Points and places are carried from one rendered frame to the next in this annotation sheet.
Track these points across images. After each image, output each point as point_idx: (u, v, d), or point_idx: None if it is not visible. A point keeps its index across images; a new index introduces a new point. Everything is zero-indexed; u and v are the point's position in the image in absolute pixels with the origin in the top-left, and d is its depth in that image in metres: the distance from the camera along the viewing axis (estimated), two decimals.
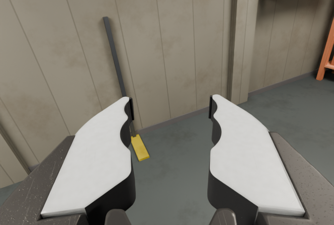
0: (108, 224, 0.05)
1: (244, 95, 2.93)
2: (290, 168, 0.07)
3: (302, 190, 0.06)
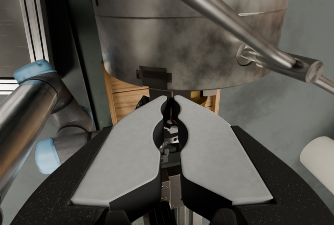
0: (108, 224, 0.05)
1: None
2: (254, 158, 0.07)
3: (268, 177, 0.07)
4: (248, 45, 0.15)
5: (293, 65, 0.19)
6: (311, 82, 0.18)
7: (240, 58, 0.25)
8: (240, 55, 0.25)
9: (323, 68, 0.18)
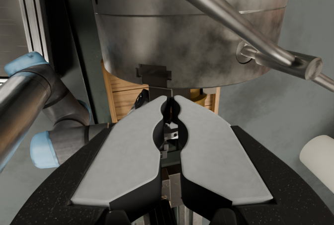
0: (108, 224, 0.05)
1: None
2: (254, 158, 0.07)
3: (268, 177, 0.07)
4: (247, 42, 0.15)
5: (293, 62, 0.19)
6: (310, 79, 0.18)
7: (239, 56, 0.25)
8: (240, 52, 0.25)
9: (322, 65, 0.18)
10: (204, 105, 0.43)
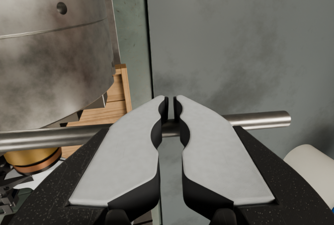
0: (108, 224, 0.05)
1: None
2: (256, 159, 0.07)
3: (270, 178, 0.07)
4: (49, 130, 0.12)
5: None
6: None
7: None
8: None
9: None
10: (48, 149, 0.33)
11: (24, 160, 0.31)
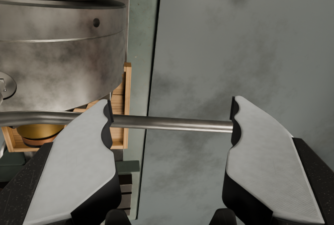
0: (108, 224, 0.05)
1: None
2: (312, 177, 0.07)
3: (324, 200, 0.06)
4: None
5: None
6: None
7: (1, 76, 0.20)
8: (4, 79, 0.21)
9: None
10: (55, 128, 0.38)
11: (33, 134, 0.36)
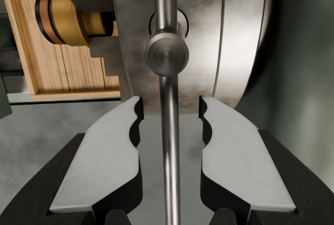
0: (108, 224, 0.05)
1: None
2: (279, 165, 0.07)
3: (292, 186, 0.06)
4: (179, 162, 0.14)
5: None
6: (185, 50, 0.10)
7: None
8: None
9: (153, 44, 0.09)
10: (70, 39, 0.30)
11: (59, 16, 0.28)
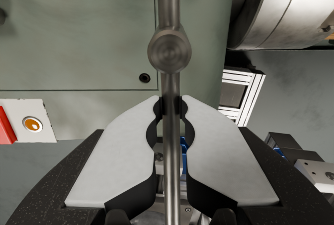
0: (108, 224, 0.05)
1: None
2: (261, 160, 0.07)
3: (275, 179, 0.07)
4: (179, 163, 0.14)
5: None
6: (188, 47, 0.10)
7: None
8: None
9: (156, 40, 0.10)
10: None
11: None
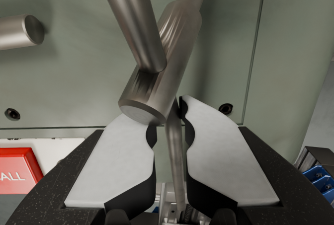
0: (108, 224, 0.05)
1: None
2: (261, 160, 0.07)
3: (275, 179, 0.07)
4: (181, 149, 0.16)
5: None
6: (159, 118, 0.08)
7: None
8: None
9: (123, 106, 0.08)
10: None
11: None
